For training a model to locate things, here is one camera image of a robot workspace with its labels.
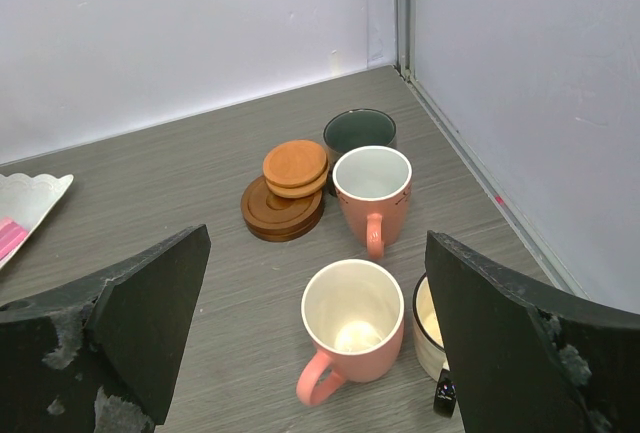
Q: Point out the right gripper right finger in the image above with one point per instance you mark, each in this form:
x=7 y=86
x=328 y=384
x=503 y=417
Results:
x=525 y=356

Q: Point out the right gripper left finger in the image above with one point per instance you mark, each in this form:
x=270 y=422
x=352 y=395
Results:
x=102 y=353

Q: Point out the pink cake with cherry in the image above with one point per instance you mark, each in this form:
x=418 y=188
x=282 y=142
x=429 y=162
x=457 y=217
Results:
x=11 y=236

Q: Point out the cream cup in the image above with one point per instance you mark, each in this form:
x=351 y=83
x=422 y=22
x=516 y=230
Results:
x=426 y=332

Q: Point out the pink mug lying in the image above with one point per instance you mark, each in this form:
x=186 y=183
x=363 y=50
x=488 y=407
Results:
x=353 y=311

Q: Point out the white three-tier serving stand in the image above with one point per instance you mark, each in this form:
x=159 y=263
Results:
x=26 y=201

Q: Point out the pink mug upright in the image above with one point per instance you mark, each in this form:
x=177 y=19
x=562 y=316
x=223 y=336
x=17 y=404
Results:
x=373 y=186

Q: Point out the stack of wooden coasters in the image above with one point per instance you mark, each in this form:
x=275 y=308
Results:
x=286 y=201

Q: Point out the dark green mug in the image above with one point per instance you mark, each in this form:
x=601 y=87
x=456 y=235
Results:
x=353 y=129

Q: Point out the small black ring object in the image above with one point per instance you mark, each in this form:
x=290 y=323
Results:
x=445 y=398

